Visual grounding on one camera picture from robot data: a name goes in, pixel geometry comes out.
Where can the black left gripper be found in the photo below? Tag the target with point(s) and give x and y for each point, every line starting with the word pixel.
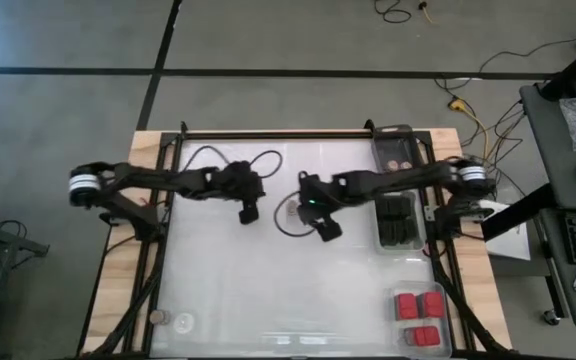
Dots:
pixel 233 182

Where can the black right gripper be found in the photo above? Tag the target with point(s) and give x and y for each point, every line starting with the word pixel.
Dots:
pixel 318 195

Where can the small glass jar cork lid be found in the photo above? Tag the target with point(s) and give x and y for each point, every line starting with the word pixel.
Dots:
pixel 159 317
pixel 393 164
pixel 292 207
pixel 406 164

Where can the red lid clear spice jar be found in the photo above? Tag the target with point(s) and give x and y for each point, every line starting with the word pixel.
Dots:
pixel 406 306

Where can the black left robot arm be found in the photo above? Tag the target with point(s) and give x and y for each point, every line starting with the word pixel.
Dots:
pixel 133 176

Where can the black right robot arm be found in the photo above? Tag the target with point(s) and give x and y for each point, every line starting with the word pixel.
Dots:
pixel 408 177

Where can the white plastic bin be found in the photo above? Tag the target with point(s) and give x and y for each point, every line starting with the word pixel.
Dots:
pixel 399 250

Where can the dark grey plastic bin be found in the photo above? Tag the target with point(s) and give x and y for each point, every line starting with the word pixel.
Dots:
pixel 393 147

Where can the small clear glass jar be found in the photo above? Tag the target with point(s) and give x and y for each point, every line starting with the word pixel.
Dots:
pixel 184 322

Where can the clear plastic bin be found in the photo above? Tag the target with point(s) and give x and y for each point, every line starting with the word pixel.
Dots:
pixel 393 350

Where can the white paper sheet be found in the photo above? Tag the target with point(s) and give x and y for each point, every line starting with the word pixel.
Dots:
pixel 510 245

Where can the black desk support bar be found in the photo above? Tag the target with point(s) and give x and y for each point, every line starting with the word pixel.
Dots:
pixel 518 212

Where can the caster wheel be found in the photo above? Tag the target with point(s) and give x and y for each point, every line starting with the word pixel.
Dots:
pixel 550 317

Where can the grey desk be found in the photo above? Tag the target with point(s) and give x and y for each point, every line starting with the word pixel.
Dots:
pixel 558 150

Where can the black stand pole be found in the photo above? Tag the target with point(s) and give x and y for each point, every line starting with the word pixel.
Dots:
pixel 570 72

